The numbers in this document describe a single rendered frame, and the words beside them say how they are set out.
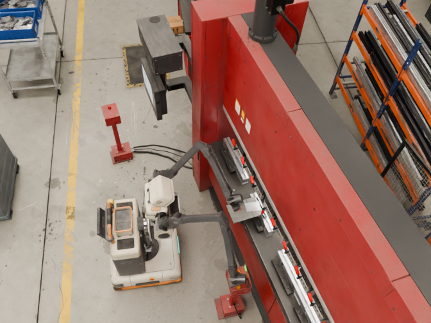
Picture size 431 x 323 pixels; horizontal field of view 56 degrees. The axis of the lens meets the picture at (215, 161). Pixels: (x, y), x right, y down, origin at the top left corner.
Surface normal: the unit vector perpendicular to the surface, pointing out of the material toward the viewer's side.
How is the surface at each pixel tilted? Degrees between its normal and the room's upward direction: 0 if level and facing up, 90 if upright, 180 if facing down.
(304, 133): 0
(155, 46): 0
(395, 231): 0
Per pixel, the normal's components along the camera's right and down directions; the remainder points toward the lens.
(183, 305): 0.04, -0.57
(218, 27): 0.35, 0.77
